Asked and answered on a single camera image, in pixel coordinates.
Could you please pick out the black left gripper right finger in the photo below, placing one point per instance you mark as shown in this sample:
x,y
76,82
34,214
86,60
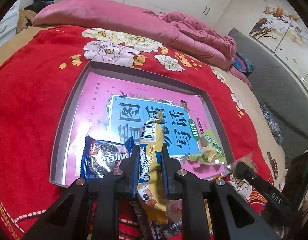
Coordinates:
x,y
211,209

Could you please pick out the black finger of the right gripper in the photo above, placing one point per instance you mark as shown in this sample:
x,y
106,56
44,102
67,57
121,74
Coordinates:
x,y
273,196

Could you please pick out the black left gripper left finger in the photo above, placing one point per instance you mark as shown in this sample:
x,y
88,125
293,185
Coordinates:
x,y
93,203

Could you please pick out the light green snack packet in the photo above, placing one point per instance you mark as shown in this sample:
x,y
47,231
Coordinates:
x,y
211,152

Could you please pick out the yellow Alpenliebe candy packet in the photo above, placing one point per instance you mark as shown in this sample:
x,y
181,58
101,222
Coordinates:
x,y
150,188

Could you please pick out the clear oat crisp bag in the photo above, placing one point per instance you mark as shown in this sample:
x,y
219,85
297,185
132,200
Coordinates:
x,y
247,159

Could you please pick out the blue Oreo-style cookie packet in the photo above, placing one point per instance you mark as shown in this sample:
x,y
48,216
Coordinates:
x,y
101,157

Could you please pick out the clear red date snack bag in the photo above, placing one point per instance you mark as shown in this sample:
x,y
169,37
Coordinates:
x,y
174,226

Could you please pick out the dark shallow box tray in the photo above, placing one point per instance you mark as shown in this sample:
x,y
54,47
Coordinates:
x,y
58,157

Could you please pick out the Snickers chocolate bar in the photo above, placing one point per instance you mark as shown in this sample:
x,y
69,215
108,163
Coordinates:
x,y
159,230

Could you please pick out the pink and blue book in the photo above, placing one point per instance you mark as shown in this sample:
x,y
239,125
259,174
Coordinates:
x,y
114,110

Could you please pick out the red floral blanket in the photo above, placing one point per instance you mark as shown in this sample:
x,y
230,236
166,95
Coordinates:
x,y
36,78

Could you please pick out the pink quilt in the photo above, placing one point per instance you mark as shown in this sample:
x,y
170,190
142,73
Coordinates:
x,y
176,29

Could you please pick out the white drawer cabinet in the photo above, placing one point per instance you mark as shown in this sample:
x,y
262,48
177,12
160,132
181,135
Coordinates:
x,y
8,24

